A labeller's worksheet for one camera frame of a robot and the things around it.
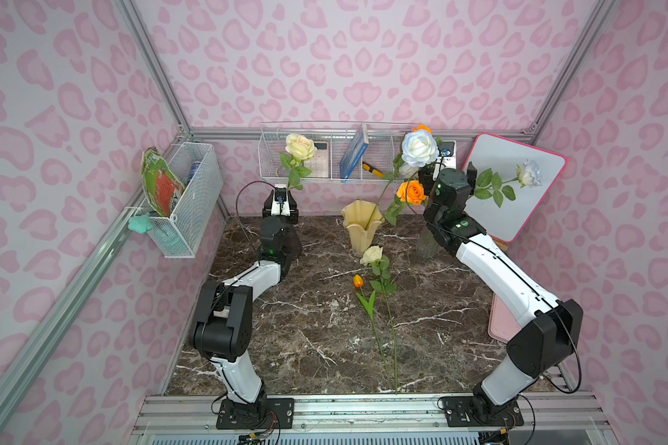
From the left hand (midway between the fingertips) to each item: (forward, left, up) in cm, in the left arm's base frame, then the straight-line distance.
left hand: (275, 186), depth 84 cm
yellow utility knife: (+16, -30, -5) cm, 34 cm away
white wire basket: (+9, +26, +1) cm, 28 cm away
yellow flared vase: (+2, -27, -17) cm, 32 cm away
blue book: (+11, -24, +3) cm, 27 cm away
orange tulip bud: (-23, -28, -31) cm, 48 cm away
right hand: (-4, -48, +12) cm, 50 cm away
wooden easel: (0, -81, -29) cm, 86 cm away
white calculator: (+15, -12, -3) cm, 20 cm away
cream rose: (-7, -31, -28) cm, 42 cm away
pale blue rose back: (-1, -64, +1) cm, 64 cm away
